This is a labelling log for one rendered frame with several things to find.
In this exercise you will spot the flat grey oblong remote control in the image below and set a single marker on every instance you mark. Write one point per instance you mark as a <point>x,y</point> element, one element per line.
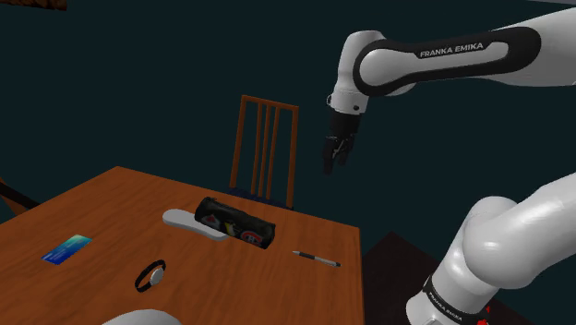
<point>180,219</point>

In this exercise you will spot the brown wooden slat-back chair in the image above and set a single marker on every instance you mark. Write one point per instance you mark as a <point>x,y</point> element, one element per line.
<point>292,153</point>

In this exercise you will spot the dark robot stand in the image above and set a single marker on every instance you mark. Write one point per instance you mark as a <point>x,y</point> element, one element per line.
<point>391,279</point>

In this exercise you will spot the black wristwatch with white face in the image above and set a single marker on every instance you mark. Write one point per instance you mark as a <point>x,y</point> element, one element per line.
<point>155,275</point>

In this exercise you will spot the brown wooden table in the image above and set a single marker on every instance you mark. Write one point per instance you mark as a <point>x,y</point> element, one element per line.
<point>135,207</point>

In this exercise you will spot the black pencil case with patches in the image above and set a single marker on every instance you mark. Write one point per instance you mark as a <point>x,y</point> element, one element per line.
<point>234,223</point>

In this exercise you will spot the black and silver pen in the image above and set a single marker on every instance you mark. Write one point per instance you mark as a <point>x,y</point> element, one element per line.
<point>317,259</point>

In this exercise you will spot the grey rounded object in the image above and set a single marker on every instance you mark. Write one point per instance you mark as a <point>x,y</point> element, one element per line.
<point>141,318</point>

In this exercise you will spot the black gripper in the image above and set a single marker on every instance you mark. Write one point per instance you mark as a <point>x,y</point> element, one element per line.
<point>345,124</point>

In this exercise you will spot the blue card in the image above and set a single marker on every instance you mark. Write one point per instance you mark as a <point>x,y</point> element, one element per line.
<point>66,249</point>

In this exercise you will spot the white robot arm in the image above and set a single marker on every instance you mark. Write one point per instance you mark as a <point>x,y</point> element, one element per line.
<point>495,243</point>

